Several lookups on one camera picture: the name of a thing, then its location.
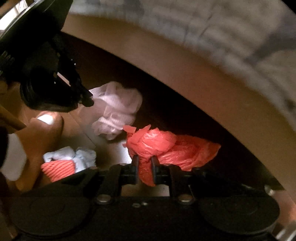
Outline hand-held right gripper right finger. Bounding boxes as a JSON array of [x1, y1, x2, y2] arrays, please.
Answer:
[[151, 157, 250, 204]]

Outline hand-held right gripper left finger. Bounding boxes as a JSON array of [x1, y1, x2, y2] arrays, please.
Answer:
[[50, 155, 139, 204]]

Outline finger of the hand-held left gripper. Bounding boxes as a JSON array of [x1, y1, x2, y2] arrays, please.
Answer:
[[57, 55, 94, 107]]

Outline red plastic bag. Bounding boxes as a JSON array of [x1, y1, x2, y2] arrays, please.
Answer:
[[122, 125, 221, 187]]

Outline pale pink plastic bag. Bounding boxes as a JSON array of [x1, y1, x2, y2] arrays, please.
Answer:
[[89, 81, 143, 141]]

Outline crumpled white tissue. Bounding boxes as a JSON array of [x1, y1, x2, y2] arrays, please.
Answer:
[[43, 146, 97, 173]]

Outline white cloth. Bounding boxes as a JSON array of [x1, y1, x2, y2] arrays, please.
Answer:
[[0, 133, 27, 181]]

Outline grey floral mattress pad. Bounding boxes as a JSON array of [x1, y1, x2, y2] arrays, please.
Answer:
[[68, 0, 296, 130]]

